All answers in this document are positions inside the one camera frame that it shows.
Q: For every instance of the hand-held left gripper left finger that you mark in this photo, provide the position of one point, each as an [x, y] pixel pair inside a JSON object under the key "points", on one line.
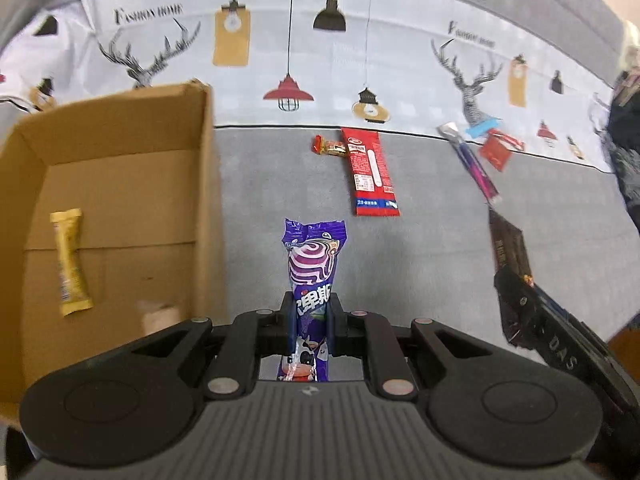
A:
{"points": [[287, 322]]}

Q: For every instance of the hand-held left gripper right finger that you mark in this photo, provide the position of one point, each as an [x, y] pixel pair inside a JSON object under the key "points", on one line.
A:
{"points": [[334, 325]]}

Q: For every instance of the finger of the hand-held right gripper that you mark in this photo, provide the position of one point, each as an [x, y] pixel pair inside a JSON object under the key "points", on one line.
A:
{"points": [[517, 310]]}

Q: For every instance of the dark brown chocolate packet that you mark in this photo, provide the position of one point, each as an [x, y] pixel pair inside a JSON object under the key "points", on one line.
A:
{"points": [[507, 247]]}

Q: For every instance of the purple swirl snack packet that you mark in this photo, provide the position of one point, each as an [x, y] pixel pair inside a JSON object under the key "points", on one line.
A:
{"points": [[310, 260]]}

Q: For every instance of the purple and silver snack packet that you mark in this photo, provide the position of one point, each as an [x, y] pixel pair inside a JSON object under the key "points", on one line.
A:
{"points": [[472, 162]]}

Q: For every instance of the long red snack packet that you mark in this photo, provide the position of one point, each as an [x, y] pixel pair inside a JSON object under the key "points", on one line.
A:
{"points": [[370, 175]]}

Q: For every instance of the red and gold snack packet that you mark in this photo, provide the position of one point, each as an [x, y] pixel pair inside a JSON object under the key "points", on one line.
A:
{"points": [[495, 155]]}

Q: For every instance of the small red candy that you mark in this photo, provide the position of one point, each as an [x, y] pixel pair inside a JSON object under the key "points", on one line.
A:
{"points": [[330, 146]]}

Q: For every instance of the brown cardboard box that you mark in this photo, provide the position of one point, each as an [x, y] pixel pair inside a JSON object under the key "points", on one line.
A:
{"points": [[125, 185]]}

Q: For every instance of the yellow snack packet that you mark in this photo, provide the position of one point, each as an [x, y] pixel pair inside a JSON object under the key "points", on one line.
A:
{"points": [[70, 260]]}

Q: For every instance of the thin red snack packet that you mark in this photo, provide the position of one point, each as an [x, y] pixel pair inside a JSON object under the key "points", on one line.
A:
{"points": [[512, 141]]}

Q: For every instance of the pile of dark clothes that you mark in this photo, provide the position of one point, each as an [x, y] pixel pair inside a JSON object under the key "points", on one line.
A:
{"points": [[625, 160]]}

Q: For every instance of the light blue snack packet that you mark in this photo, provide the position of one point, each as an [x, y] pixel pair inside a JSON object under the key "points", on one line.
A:
{"points": [[482, 127]]}

